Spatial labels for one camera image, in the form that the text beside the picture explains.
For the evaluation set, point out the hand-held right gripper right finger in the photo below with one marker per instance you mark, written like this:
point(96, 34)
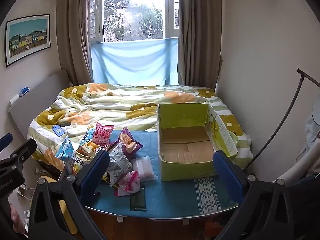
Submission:
point(227, 175)

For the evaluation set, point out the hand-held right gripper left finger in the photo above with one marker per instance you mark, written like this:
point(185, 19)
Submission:
point(95, 172)

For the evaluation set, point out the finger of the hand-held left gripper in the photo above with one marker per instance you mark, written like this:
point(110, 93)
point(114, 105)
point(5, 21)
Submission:
point(6, 140)
point(21, 152)

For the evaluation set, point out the white grey snack bag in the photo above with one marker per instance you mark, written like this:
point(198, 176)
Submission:
point(118, 161)

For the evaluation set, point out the pink white snack bag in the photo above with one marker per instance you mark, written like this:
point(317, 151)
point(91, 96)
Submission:
point(128, 183)

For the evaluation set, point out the light blue snack bag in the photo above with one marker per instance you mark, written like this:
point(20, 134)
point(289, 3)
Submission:
point(65, 151)

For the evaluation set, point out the green cardboard box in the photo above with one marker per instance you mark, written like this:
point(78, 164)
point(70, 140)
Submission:
point(185, 172)

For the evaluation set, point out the dark green packet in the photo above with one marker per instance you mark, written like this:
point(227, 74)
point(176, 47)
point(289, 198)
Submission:
point(138, 201)

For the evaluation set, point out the person's left hand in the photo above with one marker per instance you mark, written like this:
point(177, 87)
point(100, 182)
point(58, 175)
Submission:
point(17, 218)

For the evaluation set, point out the orange snack bag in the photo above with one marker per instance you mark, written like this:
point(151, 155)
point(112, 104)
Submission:
point(86, 149)

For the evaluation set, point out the blue white circles snack bag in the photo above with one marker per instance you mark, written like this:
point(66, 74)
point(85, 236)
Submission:
point(88, 136)

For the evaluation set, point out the pink striped snack bag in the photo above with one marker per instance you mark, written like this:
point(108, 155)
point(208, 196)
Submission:
point(102, 133)

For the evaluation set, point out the blue phone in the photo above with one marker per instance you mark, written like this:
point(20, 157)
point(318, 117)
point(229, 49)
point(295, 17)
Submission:
point(58, 130)

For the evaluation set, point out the purple snack bag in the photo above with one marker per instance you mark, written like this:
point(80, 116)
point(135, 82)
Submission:
point(128, 142)

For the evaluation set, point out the clear plastic packet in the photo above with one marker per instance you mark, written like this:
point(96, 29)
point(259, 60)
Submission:
point(145, 168)

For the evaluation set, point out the grey headboard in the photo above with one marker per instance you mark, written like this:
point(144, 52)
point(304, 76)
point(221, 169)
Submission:
point(37, 100)

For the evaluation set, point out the blue and white small item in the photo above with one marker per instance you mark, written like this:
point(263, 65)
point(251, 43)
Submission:
point(24, 91)

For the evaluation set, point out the yellow box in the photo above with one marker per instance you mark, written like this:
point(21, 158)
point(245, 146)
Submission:
point(68, 217)

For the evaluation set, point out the black small item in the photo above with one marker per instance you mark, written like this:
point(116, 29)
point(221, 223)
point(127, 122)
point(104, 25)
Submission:
point(65, 124)

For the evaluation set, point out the blue table mat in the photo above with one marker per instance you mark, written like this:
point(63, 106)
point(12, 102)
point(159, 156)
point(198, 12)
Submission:
point(170, 197)

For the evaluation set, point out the white chair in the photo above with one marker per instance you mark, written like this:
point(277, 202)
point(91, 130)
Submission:
point(295, 172)

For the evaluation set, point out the floral quilt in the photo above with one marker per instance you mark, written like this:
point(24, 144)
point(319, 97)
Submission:
point(112, 105)

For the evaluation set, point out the framed houses picture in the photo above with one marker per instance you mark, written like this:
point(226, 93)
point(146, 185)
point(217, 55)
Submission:
point(27, 40)

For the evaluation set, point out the brown curtain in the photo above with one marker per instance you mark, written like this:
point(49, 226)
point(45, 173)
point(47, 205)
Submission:
point(200, 42)
point(72, 42)

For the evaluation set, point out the light blue window cloth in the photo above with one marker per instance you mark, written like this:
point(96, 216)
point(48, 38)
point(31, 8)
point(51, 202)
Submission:
point(132, 60)

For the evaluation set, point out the black arc lamp stand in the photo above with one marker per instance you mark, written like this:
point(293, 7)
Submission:
point(300, 72)

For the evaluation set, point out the window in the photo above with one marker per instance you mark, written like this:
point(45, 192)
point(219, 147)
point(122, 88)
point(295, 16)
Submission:
point(132, 12)

